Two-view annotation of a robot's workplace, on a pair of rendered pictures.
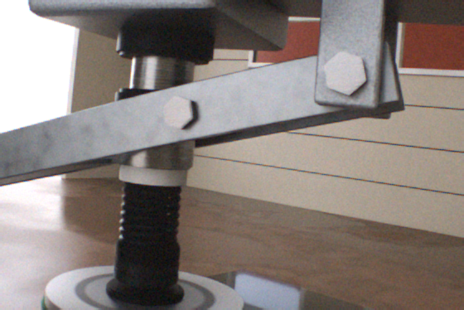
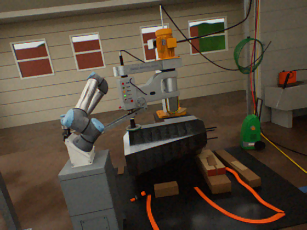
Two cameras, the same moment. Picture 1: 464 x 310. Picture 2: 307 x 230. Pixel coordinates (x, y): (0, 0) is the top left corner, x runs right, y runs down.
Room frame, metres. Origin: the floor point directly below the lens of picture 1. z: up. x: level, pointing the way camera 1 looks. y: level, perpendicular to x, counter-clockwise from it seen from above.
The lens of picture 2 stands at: (-1.62, 1.65, 1.62)
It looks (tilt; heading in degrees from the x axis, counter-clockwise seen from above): 14 degrees down; 317
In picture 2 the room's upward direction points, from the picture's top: 8 degrees counter-clockwise
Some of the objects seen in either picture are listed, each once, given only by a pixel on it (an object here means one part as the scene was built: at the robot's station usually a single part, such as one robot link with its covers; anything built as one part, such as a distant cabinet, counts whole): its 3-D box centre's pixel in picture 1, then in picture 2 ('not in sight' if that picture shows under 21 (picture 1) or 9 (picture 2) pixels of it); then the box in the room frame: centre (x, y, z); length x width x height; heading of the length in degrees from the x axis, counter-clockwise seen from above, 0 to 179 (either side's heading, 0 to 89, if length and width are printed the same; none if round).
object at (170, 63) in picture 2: not in sight; (147, 68); (0.43, -0.26, 1.62); 0.96 x 0.25 x 0.17; 69
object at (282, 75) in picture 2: not in sight; (289, 76); (-0.55, -3.55, 1.00); 0.50 x 0.22 x 0.33; 52
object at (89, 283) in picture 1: (144, 297); (133, 127); (0.56, 0.07, 0.84); 0.21 x 0.21 x 0.01
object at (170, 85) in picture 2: not in sight; (170, 84); (0.33, -0.55, 1.34); 0.19 x 0.19 x 0.20
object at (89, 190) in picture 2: not in sight; (95, 198); (0.15, 0.98, 0.43); 0.50 x 0.50 x 0.85; 52
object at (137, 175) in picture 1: (153, 163); not in sight; (0.56, 0.07, 0.99); 0.07 x 0.07 x 0.04
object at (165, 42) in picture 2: not in sight; (165, 44); (0.31, -0.54, 1.90); 0.31 x 0.28 x 0.40; 159
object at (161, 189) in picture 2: not in sight; (166, 189); (0.02, 0.12, 0.07); 0.30 x 0.12 x 0.12; 49
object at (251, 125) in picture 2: not in sight; (250, 124); (-0.36, -1.74, 0.43); 0.35 x 0.35 x 0.87; 36
